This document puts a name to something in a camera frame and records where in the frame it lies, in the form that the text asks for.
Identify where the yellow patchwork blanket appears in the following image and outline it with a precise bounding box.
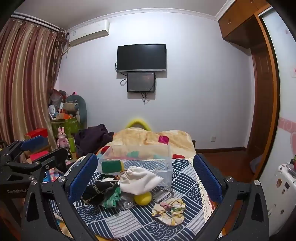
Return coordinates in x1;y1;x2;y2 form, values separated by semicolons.
97;127;197;161

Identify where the small black wall monitor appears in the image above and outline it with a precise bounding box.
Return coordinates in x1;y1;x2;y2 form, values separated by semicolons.
127;72;156;93

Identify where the red box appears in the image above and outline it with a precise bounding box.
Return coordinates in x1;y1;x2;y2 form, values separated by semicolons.
26;128;48;140

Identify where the grey long plush pillow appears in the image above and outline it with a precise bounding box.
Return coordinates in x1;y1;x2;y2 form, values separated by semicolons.
65;95;88;131

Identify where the red striped curtain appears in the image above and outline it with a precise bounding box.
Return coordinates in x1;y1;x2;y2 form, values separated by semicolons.
0;17;68;149

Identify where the yellow foam ball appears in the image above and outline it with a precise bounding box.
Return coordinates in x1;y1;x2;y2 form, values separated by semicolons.
134;192;152;206

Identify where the curtain rod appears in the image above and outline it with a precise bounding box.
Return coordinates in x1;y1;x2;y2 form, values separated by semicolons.
11;12;68;32

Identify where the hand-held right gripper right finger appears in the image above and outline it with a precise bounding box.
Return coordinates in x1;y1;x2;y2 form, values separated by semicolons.
193;153;270;241

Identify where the green and yellow sponge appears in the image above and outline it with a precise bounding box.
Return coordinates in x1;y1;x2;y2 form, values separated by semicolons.
101;160;125;173

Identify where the white cloth pouch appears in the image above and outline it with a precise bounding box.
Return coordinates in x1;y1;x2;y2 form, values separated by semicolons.
119;165;163;195

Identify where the blue patterned patchwork mat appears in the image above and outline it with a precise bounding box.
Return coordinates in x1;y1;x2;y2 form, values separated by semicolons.
46;156;212;240

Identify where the clear plastic storage box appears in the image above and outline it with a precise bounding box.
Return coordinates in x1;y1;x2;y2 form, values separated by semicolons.
98;144;173;187

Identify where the dark purple clothing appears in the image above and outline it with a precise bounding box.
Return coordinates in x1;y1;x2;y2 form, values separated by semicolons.
74;124;115;158

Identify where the white air conditioner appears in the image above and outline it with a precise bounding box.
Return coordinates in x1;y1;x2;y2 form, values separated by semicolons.
67;20;110;47

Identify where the white appliance with stickers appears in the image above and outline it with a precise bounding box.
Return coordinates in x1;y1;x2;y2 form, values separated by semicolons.
265;162;296;233

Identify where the yellow foam hoop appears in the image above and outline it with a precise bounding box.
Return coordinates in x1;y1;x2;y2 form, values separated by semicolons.
125;118;151;131

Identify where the pile of bagged clutter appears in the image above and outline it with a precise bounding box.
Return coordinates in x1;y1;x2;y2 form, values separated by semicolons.
48;89;70;121

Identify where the pink bunny plush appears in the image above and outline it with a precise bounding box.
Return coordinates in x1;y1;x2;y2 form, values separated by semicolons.
57;127;70;148

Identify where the pink wall sticker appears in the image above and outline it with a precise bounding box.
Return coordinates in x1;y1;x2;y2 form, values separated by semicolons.
278;117;296;161

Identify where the black bag with chain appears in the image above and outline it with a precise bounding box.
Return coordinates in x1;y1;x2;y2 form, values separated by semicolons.
81;173;121;205

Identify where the pink box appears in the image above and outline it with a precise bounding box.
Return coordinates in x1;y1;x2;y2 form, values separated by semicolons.
30;150;50;161

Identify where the black wall television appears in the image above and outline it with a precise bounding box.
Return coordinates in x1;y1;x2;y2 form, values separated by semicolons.
116;43;167;73

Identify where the clear plastic bag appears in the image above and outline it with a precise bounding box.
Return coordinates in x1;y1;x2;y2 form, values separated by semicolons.
116;192;137;211

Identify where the silver chain bracelet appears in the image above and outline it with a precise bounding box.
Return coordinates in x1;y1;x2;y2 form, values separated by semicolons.
153;189;174;204

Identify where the green fabric scrunchie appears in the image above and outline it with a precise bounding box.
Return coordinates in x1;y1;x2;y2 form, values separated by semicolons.
102;192;123;208

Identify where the floral fabric scrunchie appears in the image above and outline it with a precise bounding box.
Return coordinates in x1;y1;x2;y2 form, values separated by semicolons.
151;198;186;226

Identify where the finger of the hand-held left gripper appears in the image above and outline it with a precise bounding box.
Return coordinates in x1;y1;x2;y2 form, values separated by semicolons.
5;147;70;174
0;135;49;165

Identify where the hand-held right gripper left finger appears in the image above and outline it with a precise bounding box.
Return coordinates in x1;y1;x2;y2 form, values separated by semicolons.
21;153;102;241

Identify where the green cardboard box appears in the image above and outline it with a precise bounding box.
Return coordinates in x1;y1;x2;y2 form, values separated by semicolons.
51;116;80;140

